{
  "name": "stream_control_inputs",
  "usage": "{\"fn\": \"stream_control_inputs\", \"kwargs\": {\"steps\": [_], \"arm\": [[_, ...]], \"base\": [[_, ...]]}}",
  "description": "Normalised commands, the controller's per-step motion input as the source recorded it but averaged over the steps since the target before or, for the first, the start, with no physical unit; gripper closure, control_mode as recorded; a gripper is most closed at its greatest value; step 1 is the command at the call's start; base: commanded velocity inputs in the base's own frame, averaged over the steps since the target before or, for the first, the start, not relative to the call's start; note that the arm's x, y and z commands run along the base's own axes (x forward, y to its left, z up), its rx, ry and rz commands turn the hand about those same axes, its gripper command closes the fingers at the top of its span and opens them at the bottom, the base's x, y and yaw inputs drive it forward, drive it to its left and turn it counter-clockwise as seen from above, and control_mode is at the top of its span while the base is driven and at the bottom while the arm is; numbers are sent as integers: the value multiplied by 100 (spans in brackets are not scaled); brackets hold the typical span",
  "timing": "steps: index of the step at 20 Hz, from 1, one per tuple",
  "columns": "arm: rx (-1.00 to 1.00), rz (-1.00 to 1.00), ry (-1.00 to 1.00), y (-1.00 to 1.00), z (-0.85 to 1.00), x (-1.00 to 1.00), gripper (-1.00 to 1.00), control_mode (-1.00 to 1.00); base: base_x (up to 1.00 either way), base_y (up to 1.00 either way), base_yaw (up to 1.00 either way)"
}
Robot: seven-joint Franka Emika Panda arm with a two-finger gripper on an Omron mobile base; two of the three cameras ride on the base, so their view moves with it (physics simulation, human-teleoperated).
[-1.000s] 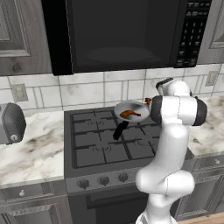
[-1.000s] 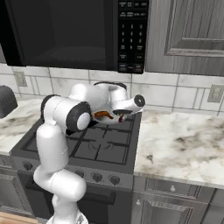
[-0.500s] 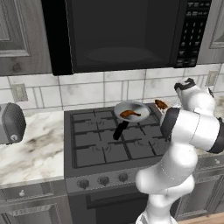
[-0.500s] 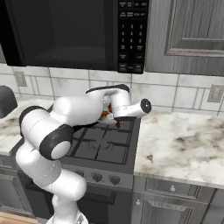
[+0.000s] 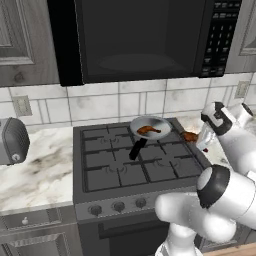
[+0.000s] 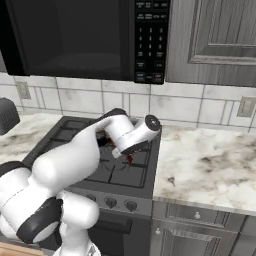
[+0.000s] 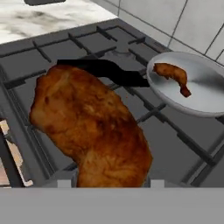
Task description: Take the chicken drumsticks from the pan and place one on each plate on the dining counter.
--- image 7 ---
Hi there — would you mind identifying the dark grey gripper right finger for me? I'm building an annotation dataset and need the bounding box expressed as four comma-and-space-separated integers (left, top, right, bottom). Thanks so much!
143, 169, 184, 189

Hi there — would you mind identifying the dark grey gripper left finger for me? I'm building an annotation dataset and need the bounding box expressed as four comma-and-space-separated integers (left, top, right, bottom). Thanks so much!
43, 169, 80, 189

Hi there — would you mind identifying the large brown chicken drumstick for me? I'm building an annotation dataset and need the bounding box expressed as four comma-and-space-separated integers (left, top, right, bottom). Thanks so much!
28, 64, 154, 188

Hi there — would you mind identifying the small brown chicken drumstick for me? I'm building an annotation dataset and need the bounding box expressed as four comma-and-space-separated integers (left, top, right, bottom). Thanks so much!
152, 62, 193, 98

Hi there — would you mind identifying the dark grey gas hob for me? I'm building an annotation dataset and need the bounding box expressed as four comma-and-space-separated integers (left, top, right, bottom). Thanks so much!
0, 17, 224, 189

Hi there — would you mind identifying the dark grey flat object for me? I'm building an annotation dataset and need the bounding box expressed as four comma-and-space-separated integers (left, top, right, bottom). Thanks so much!
24, 0, 67, 7

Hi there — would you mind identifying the grey pan with black handle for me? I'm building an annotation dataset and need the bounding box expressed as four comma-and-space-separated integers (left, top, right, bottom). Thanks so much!
56, 52, 224, 118

